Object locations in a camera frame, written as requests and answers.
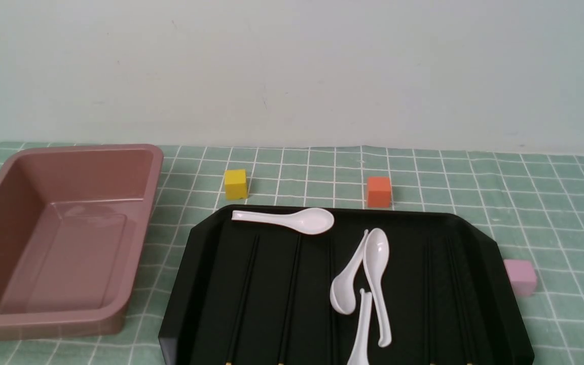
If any black plastic tray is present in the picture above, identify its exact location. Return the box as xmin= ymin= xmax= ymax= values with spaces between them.
xmin=158 ymin=205 xmax=535 ymax=364

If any white spoon middle left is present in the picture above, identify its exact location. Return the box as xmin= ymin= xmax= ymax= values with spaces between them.
xmin=330 ymin=229 xmax=369 ymax=316

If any yellow cube block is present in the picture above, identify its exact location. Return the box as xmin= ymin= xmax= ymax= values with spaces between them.
xmin=224 ymin=169 xmax=248 ymax=200

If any white spoon middle right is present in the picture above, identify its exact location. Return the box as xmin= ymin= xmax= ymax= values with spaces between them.
xmin=363 ymin=227 xmax=392 ymax=347

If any green checked tablecloth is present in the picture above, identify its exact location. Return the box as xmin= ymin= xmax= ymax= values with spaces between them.
xmin=0 ymin=145 xmax=584 ymax=364

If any pink plastic bin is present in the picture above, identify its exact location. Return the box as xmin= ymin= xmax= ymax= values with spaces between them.
xmin=0 ymin=144 xmax=164 ymax=341

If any white spoon at bottom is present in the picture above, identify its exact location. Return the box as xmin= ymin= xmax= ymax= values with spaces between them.
xmin=347 ymin=288 xmax=373 ymax=365

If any orange cube block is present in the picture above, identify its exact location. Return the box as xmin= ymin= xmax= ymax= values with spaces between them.
xmin=366 ymin=176 xmax=392 ymax=208

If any white spoon at top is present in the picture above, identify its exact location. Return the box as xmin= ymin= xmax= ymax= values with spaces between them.
xmin=232 ymin=208 xmax=335 ymax=235

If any white spoon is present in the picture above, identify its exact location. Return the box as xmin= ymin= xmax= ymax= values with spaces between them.
xmin=363 ymin=227 xmax=392 ymax=347
xmin=347 ymin=288 xmax=373 ymax=365
xmin=330 ymin=229 xmax=369 ymax=316
xmin=232 ymin=208 xmax=335 ymax=235

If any pink cube block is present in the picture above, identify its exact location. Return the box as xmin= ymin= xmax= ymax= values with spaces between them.
xmin=503 ymin=259 xmax=538 ymax=297

